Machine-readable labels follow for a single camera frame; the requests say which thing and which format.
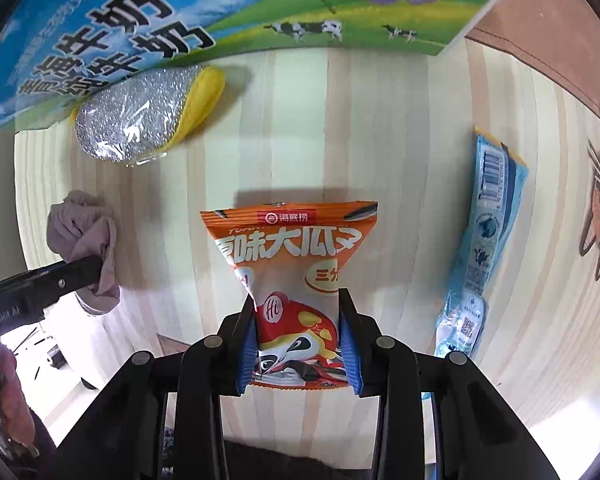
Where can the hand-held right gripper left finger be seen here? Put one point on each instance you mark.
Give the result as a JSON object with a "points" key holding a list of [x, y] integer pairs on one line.
{"points": [[246, 360]]}

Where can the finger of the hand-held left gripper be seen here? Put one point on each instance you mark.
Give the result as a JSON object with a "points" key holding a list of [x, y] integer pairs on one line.
{"points": [[67, 276]]}

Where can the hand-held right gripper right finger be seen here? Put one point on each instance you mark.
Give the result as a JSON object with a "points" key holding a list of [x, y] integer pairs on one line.
{"points": [[351, 357]]}

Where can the pinkish grey cloth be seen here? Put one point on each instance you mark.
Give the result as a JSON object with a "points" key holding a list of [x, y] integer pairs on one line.
{"points": [[82, 230]]}

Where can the orange snack packet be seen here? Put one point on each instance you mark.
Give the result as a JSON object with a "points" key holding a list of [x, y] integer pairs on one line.
{"points": [[290, 280]]}

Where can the person's left forearm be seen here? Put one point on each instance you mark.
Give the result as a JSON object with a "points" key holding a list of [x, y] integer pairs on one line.
{"points": [[12, 405]]}

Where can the silver and yellow scouring sponge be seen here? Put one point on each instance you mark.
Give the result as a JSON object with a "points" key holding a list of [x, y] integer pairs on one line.
{"points": [[130, 115]]}

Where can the light blue plastic packet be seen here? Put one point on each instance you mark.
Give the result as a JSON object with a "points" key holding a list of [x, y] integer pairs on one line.
{"points": [[487, 220]]}

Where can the blue printed milk carton box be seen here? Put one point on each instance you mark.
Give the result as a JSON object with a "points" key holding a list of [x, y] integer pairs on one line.
{"points": [[130, 20]]}

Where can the brown cat print cardboard box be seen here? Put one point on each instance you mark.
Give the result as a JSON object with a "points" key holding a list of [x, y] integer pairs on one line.
{"points": [[570, 70]]}

